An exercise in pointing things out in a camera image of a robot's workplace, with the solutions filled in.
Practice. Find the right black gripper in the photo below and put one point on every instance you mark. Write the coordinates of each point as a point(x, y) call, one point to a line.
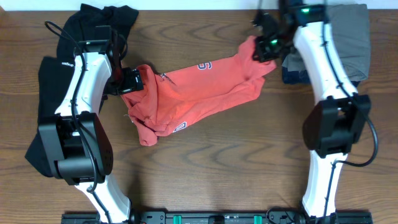
point(261, 53)

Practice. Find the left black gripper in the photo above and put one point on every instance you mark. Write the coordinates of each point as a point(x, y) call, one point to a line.
point(131, 86)

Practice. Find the red orange t-shirt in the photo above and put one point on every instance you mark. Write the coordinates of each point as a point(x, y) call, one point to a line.
point(173, 101)

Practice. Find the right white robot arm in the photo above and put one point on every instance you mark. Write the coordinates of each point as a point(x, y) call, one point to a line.
point(337, 120)

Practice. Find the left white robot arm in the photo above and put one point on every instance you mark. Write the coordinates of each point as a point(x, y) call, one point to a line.
point(75, 143)

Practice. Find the folded dark blue jeans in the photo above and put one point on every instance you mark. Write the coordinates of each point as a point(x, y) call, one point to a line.
point(294, 72)

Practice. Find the black t-shirt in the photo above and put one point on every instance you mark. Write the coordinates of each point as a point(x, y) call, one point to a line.
point(55, 74)

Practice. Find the folded grey garment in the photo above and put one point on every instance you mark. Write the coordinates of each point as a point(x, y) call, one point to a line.
point(351, 35)

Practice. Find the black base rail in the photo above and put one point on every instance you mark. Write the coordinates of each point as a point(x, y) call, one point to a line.
point(277, 216)

